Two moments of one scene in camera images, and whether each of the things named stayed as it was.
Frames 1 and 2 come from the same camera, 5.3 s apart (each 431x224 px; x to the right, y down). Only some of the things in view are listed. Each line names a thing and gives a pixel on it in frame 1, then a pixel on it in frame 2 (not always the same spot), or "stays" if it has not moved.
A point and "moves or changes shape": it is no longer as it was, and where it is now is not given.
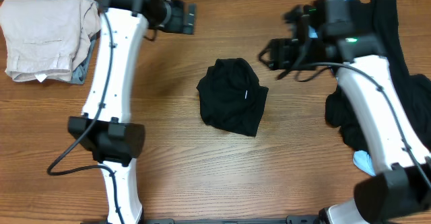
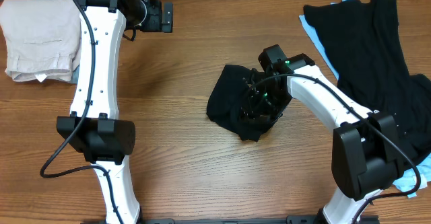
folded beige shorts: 45,36 stays
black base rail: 291,220 stays
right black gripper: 279,55 to 257,112
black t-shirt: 231,97 moves or changes shape
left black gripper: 190,19 to 167,17
